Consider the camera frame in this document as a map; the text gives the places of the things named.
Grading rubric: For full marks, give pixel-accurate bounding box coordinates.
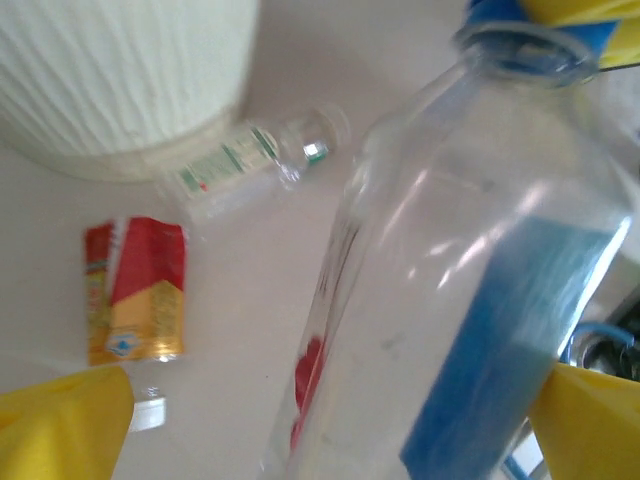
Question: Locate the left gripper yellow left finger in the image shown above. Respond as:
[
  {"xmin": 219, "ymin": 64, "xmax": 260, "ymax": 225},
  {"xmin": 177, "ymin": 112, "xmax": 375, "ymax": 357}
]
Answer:
[{"xmin": 0, "ymin": 364, "xmax": 136, "ymax": 480}]

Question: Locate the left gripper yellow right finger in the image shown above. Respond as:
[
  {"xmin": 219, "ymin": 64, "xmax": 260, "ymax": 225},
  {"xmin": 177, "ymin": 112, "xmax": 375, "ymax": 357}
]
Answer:
[{"xmin": 527, "ymin": 362, "xmax": 640, "ymax": 480}]

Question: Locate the clear bottle blue stripe label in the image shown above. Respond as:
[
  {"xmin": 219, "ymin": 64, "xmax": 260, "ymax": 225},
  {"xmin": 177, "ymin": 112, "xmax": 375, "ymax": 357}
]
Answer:
[{"xmin": 257, "ymin": 0, "xmax": 634, "ymax": 480}]

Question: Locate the white ribbed plastic bin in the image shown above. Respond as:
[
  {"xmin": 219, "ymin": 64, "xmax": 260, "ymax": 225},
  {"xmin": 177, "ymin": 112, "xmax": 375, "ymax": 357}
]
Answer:
[{"xmin": 0, "ymin": 0, "xmax": 261, "ymax": 182}]

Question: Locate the blue tube stethoscope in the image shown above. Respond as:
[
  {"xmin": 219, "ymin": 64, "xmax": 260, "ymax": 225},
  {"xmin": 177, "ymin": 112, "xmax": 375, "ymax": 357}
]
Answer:
[{"xmin": 559, "ymin": 319, "xmax": 640, "ymax": 384}]

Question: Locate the red gold label bottle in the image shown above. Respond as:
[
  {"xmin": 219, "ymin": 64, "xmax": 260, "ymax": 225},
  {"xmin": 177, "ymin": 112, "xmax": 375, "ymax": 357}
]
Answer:
[{"xmin": 82, "ymin": 215, "xmax": 189, "ymax": 434}]

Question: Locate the clear bottle with green detail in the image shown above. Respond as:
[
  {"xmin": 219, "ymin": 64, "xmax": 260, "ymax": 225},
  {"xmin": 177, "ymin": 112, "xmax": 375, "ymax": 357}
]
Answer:
[{"xmin": 274, "ymin": 102, "xmax": 354, "ymax": 194}]

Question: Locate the clear bottle green print label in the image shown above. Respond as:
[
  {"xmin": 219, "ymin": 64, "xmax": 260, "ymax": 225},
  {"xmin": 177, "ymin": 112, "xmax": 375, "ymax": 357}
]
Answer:
[{"xmin": 157, "ymin": 122, "xmax": 284, "ymax": 226}]

